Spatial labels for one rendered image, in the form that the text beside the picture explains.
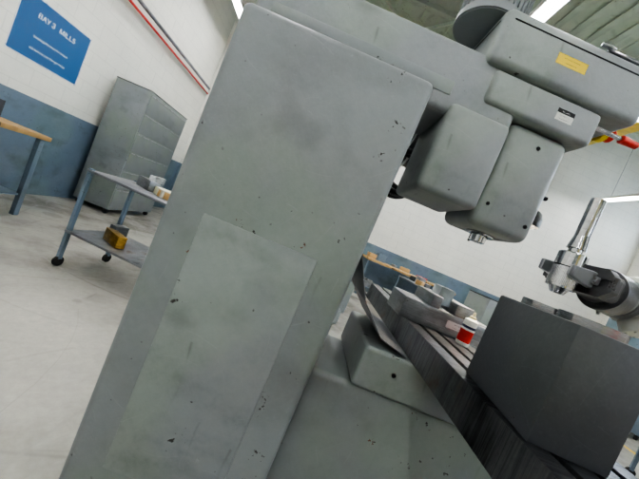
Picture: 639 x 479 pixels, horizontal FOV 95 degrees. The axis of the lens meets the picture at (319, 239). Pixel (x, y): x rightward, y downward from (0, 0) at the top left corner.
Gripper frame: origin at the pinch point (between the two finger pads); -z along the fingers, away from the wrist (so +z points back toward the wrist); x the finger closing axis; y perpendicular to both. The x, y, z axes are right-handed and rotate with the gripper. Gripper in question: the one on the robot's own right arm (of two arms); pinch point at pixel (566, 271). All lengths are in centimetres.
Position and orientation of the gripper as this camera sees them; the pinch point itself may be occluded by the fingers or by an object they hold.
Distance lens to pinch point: 74.0
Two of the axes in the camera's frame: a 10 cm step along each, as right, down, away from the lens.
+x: 2.5, 1.5, -9.6
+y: -3.8, 9.2, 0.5
